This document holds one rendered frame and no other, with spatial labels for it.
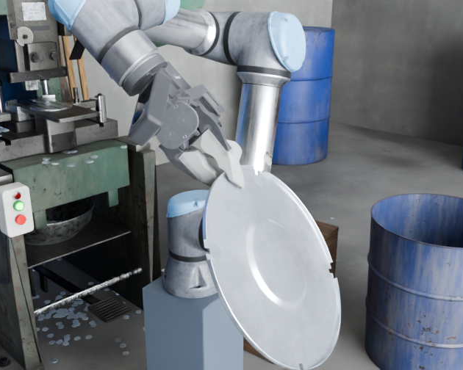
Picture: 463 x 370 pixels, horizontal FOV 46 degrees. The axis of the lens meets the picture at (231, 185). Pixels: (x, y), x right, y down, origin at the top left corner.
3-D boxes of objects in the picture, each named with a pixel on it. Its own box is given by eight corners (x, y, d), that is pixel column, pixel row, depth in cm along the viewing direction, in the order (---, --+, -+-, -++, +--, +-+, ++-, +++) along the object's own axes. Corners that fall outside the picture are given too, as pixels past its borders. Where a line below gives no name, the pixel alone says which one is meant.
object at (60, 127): (104, 153, 170) (101, 110, 165) (63, 163, 160) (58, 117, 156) (63, 139, 186) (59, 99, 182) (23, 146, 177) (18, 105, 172)
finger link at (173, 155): (217, 163, 76) (177, 114, 76) (212, 167, 74) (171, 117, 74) (195, 182, 78) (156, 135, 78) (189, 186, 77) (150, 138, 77)
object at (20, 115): (62, 114, 184) (60, 100, 182) (18, 121, 174) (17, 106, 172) (48, 109, 190) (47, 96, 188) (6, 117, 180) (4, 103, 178)
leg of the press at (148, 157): (178, 307, 207) (170, 64, 177) (154, 319, 200) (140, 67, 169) (57, 234, 268) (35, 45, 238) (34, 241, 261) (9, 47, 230)
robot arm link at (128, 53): (123, 31, 72) (89, 73, 75) (146, 58, 72) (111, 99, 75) (151, 28, 78) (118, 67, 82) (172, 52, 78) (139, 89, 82)
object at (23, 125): (73, 122, 185) (73, 113, 184) (16, 133, 171) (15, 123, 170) (50, 115, 195) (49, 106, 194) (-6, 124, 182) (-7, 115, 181)
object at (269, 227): (309, 189, 92) (312, 186, 92) (356, 365, 81) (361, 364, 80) (185, 145, 71) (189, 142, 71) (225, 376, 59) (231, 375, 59)
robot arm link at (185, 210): (188, 231, 139) (187, 180, 135) (232, 244, 133) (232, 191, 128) (157, 249, 130) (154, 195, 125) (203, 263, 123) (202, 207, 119)
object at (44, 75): (70, 84, 180) (68, 67, 179) (10, 91, 167) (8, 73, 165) (45, 78, 191) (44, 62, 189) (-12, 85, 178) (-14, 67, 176)
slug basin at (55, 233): (115, 232, 196) (113, 205, 193) (24, 263, 174) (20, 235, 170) (67, 207, 219) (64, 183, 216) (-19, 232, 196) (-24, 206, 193)
